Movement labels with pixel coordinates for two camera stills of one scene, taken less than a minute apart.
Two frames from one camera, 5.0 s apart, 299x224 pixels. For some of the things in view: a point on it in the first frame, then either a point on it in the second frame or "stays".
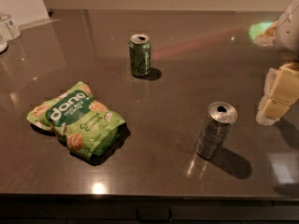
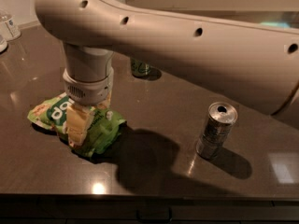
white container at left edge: (3, 45) stays
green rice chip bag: (86, 125) stays
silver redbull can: (221, 117) stays
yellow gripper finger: (281, 91) -> (78, 119)
